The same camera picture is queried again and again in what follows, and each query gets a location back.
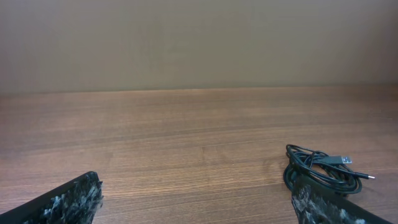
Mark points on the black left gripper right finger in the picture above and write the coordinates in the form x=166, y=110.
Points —
x=314, y=204

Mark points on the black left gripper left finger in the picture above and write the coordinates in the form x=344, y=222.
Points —
x=76, y=201

